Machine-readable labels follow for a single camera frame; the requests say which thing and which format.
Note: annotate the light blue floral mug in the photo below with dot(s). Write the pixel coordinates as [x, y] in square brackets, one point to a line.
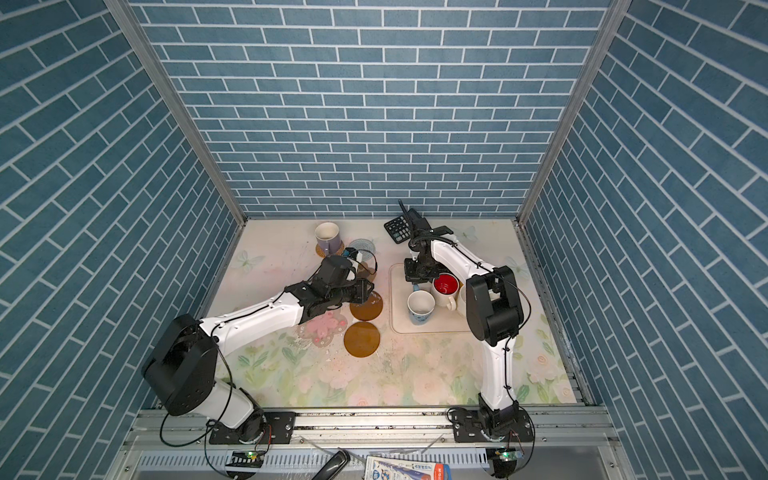
[420, 304]

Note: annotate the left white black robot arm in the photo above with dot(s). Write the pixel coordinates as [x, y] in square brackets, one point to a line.
[181, 369]

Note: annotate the brown paw print coaster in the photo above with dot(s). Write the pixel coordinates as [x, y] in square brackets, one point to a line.
[366, 272]

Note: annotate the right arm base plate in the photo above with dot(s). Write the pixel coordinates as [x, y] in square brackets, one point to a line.
[479, 425]

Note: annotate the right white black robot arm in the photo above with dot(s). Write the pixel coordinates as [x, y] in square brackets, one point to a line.
[494, 310]

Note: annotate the white mug red inside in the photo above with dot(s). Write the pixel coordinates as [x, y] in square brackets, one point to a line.
[445, 287]

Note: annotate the black desk calculator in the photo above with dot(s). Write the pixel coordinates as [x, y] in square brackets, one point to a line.
[398, 229]

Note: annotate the tan rattan round coaster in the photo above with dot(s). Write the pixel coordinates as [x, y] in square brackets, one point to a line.
[323, 254]

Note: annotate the black handheld device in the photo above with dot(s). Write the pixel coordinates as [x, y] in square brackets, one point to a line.
[334, 466]

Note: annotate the beige rectangular tray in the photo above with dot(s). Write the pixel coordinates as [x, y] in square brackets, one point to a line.
[441, 321]

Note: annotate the white mug front right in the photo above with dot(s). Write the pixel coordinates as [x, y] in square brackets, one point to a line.
[461, 301]

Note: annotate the blue woven round coaster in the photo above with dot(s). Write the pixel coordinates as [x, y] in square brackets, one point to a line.
[365, 246]

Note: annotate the amber glossy round coaster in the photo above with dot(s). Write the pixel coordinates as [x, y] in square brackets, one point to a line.
[368, 310]

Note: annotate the printed paper box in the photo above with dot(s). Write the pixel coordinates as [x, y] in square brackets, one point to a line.
[379, 468]

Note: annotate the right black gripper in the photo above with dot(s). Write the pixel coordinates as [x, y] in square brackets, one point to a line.
[412, 277]

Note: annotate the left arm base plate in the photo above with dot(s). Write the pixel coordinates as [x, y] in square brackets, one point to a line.
[270, 427]

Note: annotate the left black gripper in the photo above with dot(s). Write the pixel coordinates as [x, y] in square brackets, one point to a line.
[362, 291]

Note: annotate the pink flower coaster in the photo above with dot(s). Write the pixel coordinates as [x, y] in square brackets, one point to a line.
[321, 330]

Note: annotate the lilac mug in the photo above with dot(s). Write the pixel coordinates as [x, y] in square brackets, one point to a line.
[327, 235]

